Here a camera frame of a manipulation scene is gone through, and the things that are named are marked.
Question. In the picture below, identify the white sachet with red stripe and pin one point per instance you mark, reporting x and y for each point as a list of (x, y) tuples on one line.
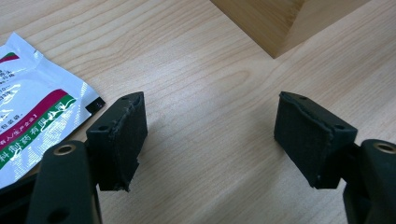
[(34, 105)]

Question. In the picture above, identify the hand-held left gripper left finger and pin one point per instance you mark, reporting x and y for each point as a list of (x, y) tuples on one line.
[(120, 143)]

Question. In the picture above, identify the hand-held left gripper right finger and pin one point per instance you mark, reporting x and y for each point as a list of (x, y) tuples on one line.
[(308, 140)]

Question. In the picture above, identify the wooden tea box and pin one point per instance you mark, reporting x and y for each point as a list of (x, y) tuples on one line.
[(280, 21)]

